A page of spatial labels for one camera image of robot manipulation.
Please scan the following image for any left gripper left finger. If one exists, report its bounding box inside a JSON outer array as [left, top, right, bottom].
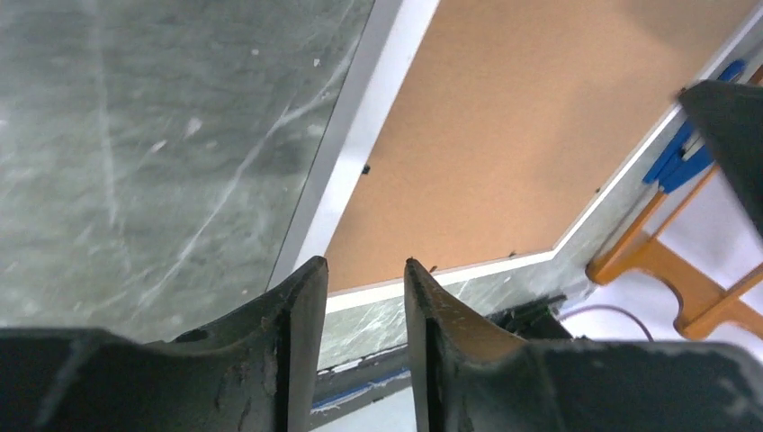
[[1, 256, 328, 431]]

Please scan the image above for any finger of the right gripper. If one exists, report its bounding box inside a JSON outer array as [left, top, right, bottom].
[[677, 80, 762, 234]]

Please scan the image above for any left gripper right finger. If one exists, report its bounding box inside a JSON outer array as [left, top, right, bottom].
[[404, 258, 762, 431]]

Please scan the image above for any brown backing board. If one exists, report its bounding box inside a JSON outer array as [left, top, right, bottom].
[[327, 1, 757, 293]]

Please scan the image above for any white picture frame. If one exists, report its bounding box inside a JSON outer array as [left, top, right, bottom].
[[268, 1, 762, 315]]

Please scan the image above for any blue stapler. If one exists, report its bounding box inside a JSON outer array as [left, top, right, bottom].
[[641, 59, 749, 195]]

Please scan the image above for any orange wooden shelf rack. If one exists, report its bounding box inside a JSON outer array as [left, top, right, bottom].
[[585, 65, 763, 342]]

